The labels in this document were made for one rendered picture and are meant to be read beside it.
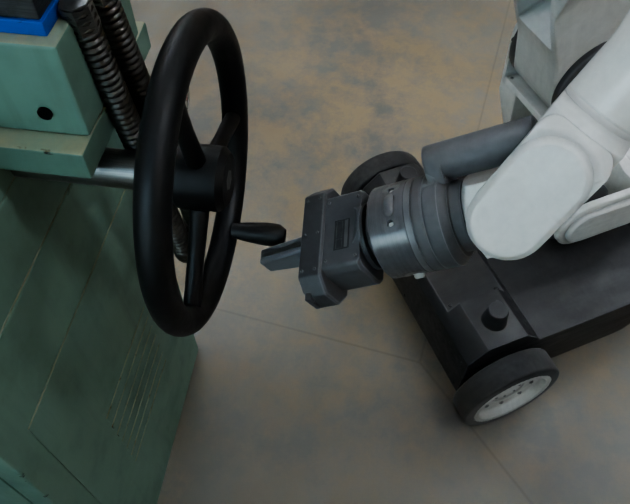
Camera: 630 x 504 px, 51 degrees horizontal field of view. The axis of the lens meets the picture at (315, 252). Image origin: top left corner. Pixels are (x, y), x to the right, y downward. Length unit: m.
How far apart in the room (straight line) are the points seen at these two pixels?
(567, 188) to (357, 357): 0.94
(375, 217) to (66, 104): 0.27
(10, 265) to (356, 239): 0.33
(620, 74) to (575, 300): 0.87
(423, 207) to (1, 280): 0.39
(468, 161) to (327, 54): 1.50
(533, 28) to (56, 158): 0.68
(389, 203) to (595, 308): 0.84
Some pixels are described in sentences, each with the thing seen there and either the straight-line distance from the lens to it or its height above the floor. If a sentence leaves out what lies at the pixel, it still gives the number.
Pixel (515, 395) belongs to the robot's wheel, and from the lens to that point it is 1.37.
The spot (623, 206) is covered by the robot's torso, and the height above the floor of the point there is 0.32.
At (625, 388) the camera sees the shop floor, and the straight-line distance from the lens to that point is 1.51.
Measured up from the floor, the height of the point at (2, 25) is 0.97.
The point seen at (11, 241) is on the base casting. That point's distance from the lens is 0.68.
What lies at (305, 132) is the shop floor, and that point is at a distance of 1.80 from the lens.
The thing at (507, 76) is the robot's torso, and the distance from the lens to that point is 1.17.
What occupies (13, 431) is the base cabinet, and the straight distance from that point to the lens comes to 0.75.
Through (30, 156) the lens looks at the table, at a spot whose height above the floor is 0.86.
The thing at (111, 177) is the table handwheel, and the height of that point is 0.82.
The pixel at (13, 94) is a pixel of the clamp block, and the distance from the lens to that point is 0.58.
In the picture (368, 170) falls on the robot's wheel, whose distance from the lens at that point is 1.46.
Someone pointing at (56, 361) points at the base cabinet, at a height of 0.59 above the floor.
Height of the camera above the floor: 1.26
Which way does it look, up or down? 55 degrees down
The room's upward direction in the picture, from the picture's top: straight up
